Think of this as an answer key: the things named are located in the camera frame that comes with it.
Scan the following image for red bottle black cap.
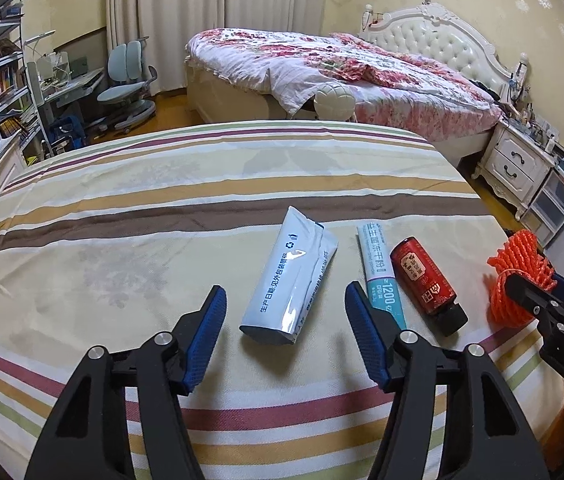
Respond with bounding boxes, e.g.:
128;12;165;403
390;236;468;337

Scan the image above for teal white tube box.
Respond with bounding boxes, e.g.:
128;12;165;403
357;222;407;330

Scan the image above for orange foam net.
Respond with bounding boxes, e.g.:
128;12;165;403
487;230;558;328

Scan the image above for white paper packet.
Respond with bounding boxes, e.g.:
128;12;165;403
239;207;338;346

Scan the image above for striped bed sheet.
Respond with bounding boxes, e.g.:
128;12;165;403
0;122;564;479

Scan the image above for plastic drawer unit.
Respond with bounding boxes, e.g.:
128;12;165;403
521;169;564;248

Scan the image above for white nightstand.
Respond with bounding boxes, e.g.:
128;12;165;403
472;119;554;221

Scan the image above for white volleyball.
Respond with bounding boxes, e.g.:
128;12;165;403
313;82;355;122

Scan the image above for light blue desk chair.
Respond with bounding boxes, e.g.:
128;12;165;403
96;36;158;134

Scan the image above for floral quilt bed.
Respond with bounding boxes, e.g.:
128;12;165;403
185;28;502;142

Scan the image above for grey study desk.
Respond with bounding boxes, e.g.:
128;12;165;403
26;61;105;132

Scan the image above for white tufted headboard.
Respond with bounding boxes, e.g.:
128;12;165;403
360;2;528;100

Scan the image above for beige curtains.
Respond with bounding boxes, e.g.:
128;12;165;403
106;0;325;94

